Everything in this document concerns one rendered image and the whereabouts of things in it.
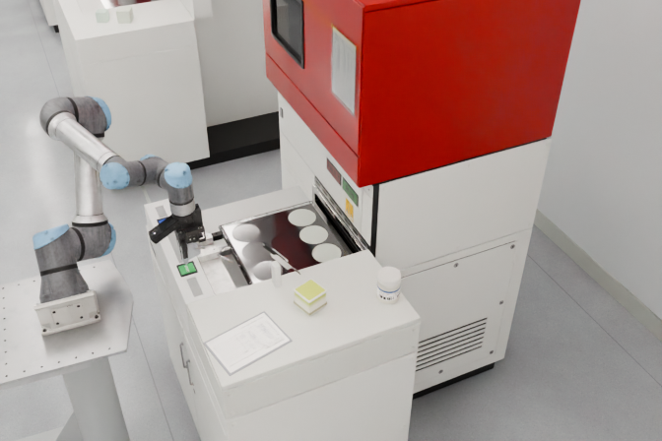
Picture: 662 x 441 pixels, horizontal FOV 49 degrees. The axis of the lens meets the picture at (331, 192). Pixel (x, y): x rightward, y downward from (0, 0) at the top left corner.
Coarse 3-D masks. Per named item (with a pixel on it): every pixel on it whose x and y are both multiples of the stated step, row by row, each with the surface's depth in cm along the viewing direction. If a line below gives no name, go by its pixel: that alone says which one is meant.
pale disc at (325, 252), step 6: (318, 246) 254; (324, 246) 254; (330, 246) 254; (336, 246) 254; (312, 252) 252; (318, 252) 252; (324, 252) 252; (330, 252) 252; (336, 252) 252; (318, 258) 249; (324, 258) 249; (330, 258) 249; (336, 258) 249
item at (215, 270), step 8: (200, 248) 256; (208, 264) 249; (216, 264) 249; (208, 272) 246; (216, 272) 246; (224, 272) 246; (208, 280) 243; (216, 280) 243; (224, 280) 243; (216, 288) 240; (224, 288) 240; (232, 288) 240
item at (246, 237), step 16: (304, 208) 271; (240, 224) 263; (256, 224) 263; (272, 224) 264; (288, 224) 264; (320, 224) 264; (240, 240) 256; (256, 240) 256; (272, 240) 257; (288, 240) 257; (336, 240) 257; (240, 256) 250; (256, 256) 250; (288, 256) 250; (304, 256) 250; (256, 272) 243; (288, 272) 243
